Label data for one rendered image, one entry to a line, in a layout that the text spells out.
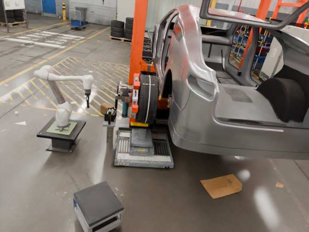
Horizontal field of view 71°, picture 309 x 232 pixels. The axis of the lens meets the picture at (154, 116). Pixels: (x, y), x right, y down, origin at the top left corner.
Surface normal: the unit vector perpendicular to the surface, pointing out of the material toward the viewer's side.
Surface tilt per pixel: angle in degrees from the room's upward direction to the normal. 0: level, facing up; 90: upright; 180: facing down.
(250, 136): 96
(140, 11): 90
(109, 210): 0
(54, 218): 0
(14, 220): 0
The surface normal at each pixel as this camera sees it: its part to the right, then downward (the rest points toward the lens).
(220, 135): -0.09, 0.66
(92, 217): 0.14, -0.87
